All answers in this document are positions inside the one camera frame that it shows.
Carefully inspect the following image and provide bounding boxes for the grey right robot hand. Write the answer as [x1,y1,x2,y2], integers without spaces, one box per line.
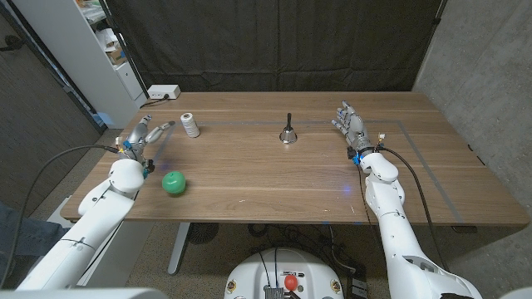
[331,100,375,153]

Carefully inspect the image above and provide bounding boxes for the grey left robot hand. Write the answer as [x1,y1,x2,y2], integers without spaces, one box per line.
[117,115,176,164]

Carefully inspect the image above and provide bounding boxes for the white string spool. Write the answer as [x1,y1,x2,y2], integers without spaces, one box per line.
[180,112,201,139]

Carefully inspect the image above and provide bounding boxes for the green ball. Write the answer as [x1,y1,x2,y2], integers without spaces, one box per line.
[161,170,187,196]

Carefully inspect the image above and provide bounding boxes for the white power strip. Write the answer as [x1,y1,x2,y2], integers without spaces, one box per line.
[147,84,182,100]

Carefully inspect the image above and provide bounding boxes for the cardboard box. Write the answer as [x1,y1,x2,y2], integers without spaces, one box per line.
[106,46,128,66]

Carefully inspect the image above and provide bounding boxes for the black stand pole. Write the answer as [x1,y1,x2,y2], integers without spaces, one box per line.
[98,0,150,100]

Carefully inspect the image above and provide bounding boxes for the white shelf cabinet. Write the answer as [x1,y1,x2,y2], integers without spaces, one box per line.
[12,0,149,130]

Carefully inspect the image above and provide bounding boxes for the black fabric curtain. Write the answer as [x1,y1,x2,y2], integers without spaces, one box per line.
[103,0,448,93]

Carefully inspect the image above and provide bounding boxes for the round black floor object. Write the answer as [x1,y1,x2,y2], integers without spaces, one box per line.
[187,223,219,245]

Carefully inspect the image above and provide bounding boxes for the person's leg in jeans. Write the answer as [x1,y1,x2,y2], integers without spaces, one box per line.
[0,201,71,287]

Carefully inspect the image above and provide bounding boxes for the black floor power strip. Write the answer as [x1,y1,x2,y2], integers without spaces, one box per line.
[347,265,369,299]

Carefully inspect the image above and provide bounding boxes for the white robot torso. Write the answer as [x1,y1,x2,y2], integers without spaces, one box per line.
[224,248,345,299]

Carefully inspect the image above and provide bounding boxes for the black power strip cord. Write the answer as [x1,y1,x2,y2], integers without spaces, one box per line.
[139,94,170,110]

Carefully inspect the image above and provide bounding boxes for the silver handbell with black handle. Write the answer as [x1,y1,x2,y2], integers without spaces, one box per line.
[278,112,298,145]

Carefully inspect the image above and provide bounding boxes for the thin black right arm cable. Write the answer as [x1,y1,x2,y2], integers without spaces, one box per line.
[356,164,386,250]

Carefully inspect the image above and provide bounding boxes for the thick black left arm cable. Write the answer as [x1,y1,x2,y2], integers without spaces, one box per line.
[0,144,121,287]

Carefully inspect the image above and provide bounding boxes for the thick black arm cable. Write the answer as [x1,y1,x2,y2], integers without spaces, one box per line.
[376,145,449,272]
[0,144,121,287]

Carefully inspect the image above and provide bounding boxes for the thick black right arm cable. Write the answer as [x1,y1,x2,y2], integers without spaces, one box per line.
[376,145,449,272]

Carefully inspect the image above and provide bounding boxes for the black door handle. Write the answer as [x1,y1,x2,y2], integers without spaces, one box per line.
[0,35,26,53]

